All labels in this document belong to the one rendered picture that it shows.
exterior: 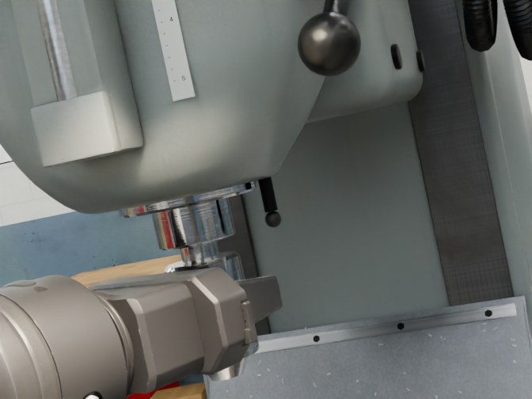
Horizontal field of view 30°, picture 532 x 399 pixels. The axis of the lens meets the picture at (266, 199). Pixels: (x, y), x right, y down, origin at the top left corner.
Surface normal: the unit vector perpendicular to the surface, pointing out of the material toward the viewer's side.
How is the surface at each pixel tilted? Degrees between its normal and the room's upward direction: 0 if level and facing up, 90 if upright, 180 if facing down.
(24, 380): 82
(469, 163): 90
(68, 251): 90
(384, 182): 90
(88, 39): 90
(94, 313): 60
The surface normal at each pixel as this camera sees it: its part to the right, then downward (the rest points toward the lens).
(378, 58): 0.47, -0.05
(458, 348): -0.34, -0.33
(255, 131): 0.70, 0.42
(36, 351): 0.64, -0.45
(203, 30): 0.00, 0.05
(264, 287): 0.75, -0.12
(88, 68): -0.28, 0.11
